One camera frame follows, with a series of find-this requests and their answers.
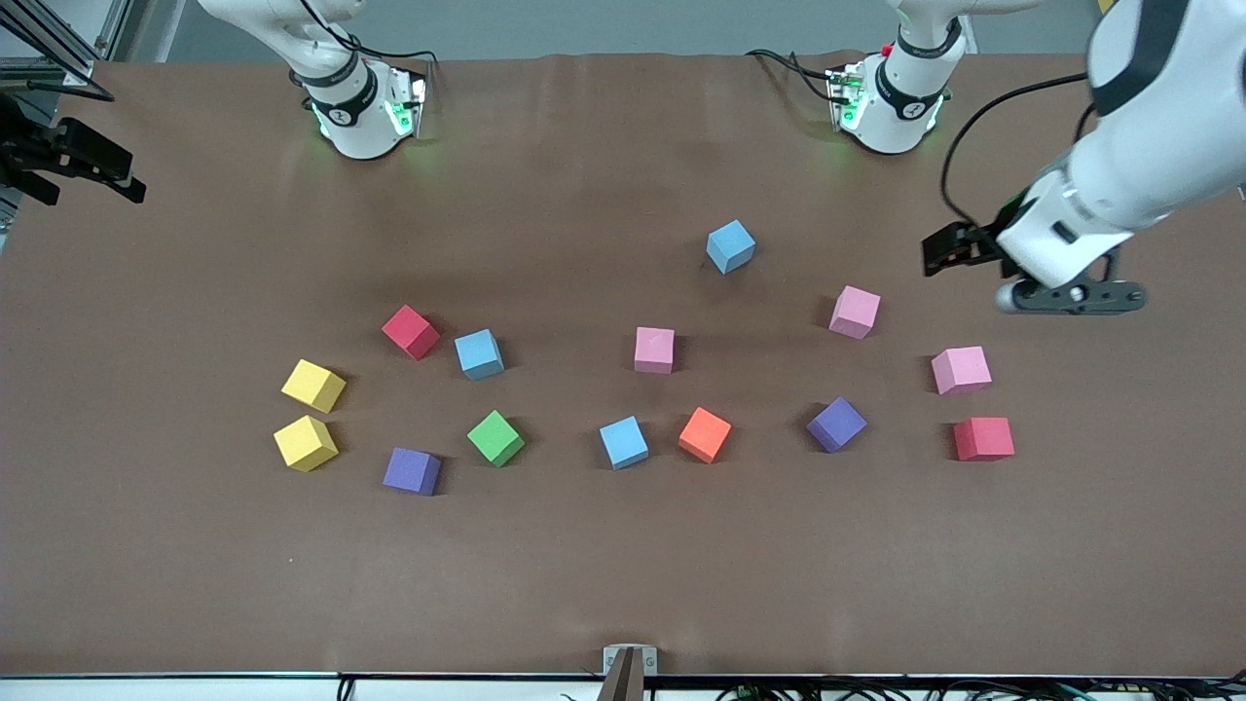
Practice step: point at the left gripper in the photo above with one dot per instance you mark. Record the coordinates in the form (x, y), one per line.
(983, 243)

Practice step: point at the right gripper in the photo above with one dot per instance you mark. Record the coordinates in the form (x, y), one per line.
(29, 148)

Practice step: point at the blue foam cube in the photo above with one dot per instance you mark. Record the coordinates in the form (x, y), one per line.
(730, 245)
(623, 442)
(479, 353)

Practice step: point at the pink foam cube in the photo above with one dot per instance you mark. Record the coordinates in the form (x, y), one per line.
(654, 350)
(961, 369)
(855, 312)

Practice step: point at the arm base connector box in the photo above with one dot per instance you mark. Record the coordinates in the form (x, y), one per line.
(845, 97)
(404, 107)

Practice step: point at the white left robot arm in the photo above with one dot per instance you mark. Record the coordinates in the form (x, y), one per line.
(1158, 146)

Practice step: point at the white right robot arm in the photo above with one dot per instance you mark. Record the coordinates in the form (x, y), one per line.
(355, 117)

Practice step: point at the red foam cube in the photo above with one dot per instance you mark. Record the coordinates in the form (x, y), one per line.
(410, 331)
(983, 438)

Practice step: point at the purple foam cube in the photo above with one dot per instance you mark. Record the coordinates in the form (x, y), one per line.
(836, 424)
(411, 470)

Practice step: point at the yellow foam cube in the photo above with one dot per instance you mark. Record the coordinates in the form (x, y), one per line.
(312, 385)
(305, 443)

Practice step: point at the orange foam cube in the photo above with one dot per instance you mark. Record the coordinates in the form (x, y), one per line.
(705, 433)

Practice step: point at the brown table mat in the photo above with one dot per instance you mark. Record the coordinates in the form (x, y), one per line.
(623, 565)

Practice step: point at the green foam cube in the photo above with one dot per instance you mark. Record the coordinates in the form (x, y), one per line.
(495, 437)

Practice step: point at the grey metal table clamp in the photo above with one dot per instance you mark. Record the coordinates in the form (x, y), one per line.
(629, 672)

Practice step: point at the aluminium frame post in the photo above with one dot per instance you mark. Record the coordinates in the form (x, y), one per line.
(68, 70)

